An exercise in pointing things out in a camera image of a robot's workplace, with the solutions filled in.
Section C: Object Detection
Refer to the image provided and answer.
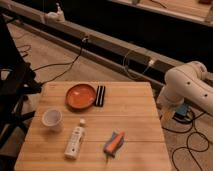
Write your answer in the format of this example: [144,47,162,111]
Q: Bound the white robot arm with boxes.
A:
[157,61,213,115]

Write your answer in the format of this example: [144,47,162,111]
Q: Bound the black striped rectangular block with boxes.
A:
[95,86,106,107]

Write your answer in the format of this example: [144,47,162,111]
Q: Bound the orange round plate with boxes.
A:
[65,84,96,110]

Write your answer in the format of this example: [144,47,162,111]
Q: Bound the small white ball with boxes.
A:
[79,119,86,126]

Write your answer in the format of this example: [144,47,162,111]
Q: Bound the orange and blue tool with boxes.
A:
[103,132,125,157]

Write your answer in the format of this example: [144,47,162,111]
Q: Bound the white paper cup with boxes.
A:
[42,109,63,132]

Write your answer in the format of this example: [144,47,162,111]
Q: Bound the blue power box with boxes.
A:
[175,104,189,118]

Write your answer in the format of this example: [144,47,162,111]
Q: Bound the black tripod stand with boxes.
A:
[0,13,43,149]

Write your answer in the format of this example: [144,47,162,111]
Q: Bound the black floor cable left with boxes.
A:
[16,37,89,86]

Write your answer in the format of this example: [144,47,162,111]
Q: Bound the black floor cable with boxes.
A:
[159,108,213,171]
[16,37,89,86]

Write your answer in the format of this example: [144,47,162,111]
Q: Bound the white looped cable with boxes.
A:
[121,49,156,81]

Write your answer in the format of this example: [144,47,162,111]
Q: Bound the white device on rail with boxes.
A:
[45,3,65,22]

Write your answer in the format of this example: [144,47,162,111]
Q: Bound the black floor cable right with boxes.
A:
[159,108,213,171]

